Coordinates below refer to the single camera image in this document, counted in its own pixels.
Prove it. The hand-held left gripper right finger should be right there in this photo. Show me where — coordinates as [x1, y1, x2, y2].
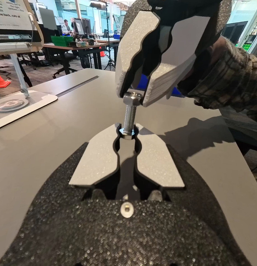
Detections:
[134, 123, 185, 189]

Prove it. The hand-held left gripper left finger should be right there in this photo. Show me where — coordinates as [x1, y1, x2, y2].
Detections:
[69, 123, 122, 186]

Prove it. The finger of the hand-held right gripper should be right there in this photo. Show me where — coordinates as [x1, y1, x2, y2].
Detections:
[115, 10, 162, 98]
[141, 16, 211, 108]

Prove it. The large silver hex nut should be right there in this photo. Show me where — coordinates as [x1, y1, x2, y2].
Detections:
[119, 128, 139, 140]

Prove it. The blue plastic bin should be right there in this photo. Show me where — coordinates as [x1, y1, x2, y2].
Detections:
[137, 74, 186, 97]

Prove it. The large silver hex bolt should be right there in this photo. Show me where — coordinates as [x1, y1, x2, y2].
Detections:
[123, 92, 142, 134]

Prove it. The person's right hand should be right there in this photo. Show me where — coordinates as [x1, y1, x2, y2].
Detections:
[190, 37, 228, 84]

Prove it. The light wood office desk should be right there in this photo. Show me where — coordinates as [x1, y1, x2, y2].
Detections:
[95, 38, 120, 70]

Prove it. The black panel on stand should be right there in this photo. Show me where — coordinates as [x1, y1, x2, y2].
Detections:
[222, 21, 248, 45]

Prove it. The black computer monitor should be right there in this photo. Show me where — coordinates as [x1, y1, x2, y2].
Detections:
[82, 18, 93, 39]

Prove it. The black mesh bin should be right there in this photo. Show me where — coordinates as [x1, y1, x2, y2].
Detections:
[81, 55, 91, 69]

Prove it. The light stand tripod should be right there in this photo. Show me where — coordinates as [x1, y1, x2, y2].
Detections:
[89, 0, 117, 71]

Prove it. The monitor showing white page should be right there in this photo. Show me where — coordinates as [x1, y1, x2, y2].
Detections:
[73, 18, 85, 36]

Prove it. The black office chair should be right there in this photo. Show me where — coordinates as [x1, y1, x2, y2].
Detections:
[52, 53, 78, 79]

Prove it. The green plastic bin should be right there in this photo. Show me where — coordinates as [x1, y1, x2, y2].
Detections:
[51, 35, 74, 47]

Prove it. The brown office desk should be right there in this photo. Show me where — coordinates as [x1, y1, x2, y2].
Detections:
[42, 39, 109, 70]

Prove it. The white metal stand base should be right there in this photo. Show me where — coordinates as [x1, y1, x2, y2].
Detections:
[0, 54, 58, 131]

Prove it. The printed instruction sheet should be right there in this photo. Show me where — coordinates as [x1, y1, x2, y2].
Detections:
[0, 0, 33, 31]

